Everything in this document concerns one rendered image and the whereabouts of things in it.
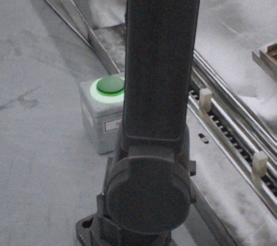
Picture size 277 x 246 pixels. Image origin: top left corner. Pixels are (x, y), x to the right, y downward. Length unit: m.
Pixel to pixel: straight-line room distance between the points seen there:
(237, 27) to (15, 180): 0.50
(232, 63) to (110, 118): 0.29
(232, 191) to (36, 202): 0.24
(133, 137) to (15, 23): 0.62
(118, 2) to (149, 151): 0.49
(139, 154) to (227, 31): 0.58
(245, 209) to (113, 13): 0.44
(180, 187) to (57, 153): 0.30
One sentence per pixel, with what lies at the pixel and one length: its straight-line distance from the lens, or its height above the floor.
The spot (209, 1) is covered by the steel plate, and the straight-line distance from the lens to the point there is 1.14.
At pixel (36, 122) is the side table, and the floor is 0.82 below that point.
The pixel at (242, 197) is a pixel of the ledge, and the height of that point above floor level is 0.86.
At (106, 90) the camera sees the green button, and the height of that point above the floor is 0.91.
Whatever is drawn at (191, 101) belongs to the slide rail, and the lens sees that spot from 0.83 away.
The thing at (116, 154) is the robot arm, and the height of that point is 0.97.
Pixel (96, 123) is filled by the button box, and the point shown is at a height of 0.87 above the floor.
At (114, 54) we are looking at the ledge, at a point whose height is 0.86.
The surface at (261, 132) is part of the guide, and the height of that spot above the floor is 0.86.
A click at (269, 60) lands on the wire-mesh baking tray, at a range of 0.84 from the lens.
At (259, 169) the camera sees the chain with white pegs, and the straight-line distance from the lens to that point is 0.73.
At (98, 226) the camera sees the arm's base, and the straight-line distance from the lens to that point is 0.64.
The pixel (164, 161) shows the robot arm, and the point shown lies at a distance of 0.50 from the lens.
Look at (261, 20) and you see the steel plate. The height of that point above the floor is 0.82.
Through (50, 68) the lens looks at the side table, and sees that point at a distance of 0.96.
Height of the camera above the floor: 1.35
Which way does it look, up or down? 38 degrees down
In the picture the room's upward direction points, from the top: 2 degrees counter-clockwise
